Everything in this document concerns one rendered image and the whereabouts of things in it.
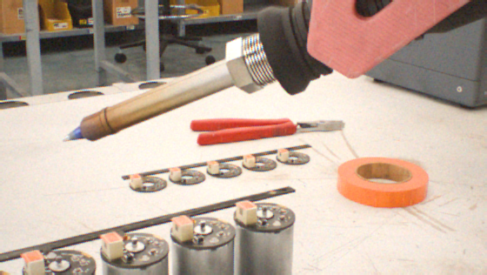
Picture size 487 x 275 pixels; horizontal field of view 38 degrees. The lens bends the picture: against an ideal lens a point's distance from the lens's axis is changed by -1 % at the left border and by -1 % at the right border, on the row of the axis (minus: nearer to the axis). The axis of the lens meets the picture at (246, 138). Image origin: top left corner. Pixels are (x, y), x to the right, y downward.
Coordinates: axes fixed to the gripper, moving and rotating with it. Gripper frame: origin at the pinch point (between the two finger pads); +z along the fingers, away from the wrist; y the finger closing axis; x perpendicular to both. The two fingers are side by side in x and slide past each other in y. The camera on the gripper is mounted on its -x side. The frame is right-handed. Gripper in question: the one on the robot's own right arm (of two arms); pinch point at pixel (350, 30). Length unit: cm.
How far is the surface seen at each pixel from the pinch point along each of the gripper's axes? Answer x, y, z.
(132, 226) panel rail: -3.2, -4.2, 11.7
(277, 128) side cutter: -0.7, -33.5, 16.6
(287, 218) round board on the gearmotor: 1.8, -6.5, 9.1
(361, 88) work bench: 4, -50, 15
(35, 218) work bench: -10.0, -15.0, 22.3
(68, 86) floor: -103, -290, 156
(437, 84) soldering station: 9.8, -46.9, 9.8
